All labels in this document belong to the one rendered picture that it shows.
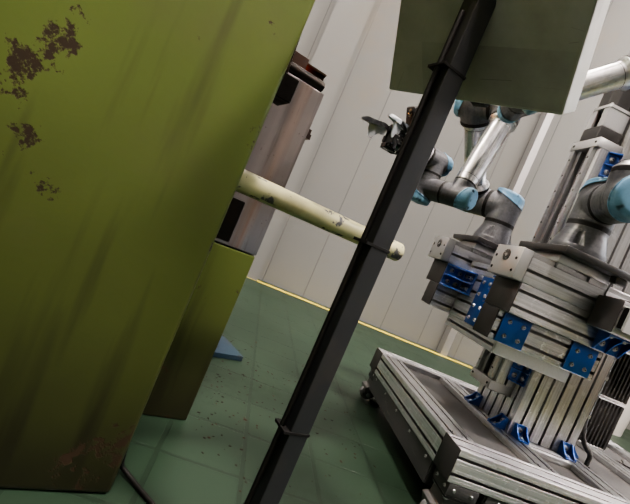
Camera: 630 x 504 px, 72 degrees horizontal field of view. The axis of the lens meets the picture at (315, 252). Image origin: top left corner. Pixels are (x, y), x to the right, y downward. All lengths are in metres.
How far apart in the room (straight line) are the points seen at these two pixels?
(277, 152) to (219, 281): 0.35
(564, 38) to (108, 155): 0.73
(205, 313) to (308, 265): 2.91
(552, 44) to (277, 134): 0.60
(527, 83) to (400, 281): 3.44
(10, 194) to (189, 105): 0.29
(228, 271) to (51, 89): 0.57
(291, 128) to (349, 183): 2.92
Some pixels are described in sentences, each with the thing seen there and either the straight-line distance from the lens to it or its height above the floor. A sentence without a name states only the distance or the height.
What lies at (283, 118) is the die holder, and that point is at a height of 0.81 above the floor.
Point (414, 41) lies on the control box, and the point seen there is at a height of 1.00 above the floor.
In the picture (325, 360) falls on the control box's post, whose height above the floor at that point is 0.39.
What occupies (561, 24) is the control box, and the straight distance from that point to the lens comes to 0.85.
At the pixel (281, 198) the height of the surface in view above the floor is 0.62.
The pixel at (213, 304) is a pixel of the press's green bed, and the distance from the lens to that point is 1.13.
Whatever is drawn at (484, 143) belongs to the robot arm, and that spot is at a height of 1.08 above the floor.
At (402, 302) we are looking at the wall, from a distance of 4.22.
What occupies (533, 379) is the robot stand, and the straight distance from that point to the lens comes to 1.65.
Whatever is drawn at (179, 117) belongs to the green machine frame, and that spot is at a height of 0.67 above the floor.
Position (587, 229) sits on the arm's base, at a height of 0.89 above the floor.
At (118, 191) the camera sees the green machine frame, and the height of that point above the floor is 0.52.
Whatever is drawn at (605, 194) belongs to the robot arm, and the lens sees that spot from 1.36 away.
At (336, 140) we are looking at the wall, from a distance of 4.05.
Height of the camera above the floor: 0.58
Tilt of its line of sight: 2 degrees down
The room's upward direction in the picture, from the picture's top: 23 degrees clockwise
